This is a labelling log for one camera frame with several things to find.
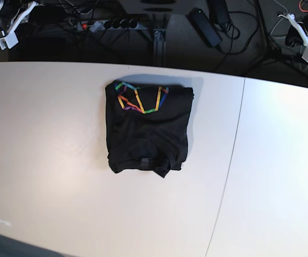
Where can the aluminium frame post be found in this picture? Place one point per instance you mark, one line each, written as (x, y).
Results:
(154, 32)

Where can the black T-shirt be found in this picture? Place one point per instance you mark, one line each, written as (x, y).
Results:
(146, 126)

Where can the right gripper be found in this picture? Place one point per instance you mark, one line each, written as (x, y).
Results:
(14, 15)

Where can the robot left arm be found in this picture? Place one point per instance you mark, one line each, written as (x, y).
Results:
(303, 7)

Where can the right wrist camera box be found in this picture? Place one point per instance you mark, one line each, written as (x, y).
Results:
(9, 41)

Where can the grey power strip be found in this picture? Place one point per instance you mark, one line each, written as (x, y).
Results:
(104, 25)

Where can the black adapter box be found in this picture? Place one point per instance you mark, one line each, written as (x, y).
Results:
(218, 11)

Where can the black power brick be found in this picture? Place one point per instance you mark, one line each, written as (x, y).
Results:
(204, 28)

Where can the black tripod stand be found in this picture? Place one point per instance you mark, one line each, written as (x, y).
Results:
(273, 51)

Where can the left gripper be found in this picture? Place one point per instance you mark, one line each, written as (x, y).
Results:
(298, 32)

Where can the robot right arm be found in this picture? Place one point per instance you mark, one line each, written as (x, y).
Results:
(1, 5)

